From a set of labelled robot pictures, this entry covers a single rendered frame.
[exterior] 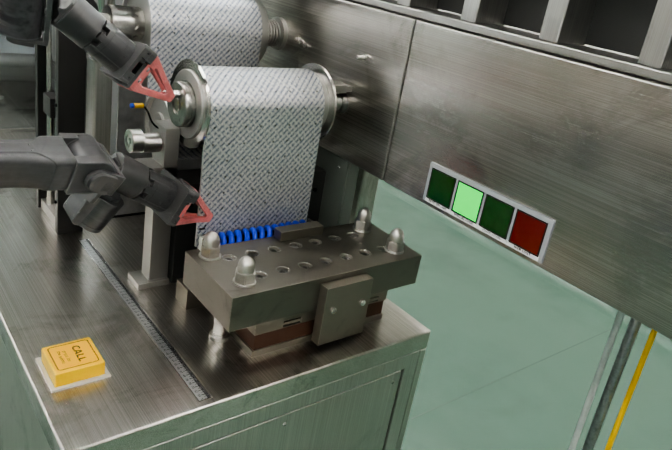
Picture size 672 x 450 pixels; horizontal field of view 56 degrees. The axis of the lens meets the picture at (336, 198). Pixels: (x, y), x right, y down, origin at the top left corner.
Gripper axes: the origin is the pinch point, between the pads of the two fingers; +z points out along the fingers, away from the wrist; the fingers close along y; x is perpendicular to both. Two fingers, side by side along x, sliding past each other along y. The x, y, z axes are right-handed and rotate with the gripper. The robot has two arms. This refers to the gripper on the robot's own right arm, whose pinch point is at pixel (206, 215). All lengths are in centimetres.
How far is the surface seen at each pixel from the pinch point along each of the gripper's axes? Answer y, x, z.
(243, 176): 0.2, 9.1, 1.9
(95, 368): 13.5, -24.8, -11.9
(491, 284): -84, 23, 245
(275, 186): 0.2, 10.5, 9.3
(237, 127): 0.3, 15.6, -4.7
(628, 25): 43, 56, 11
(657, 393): 13, 20, 241
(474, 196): 31.1, 26.7, 19.3
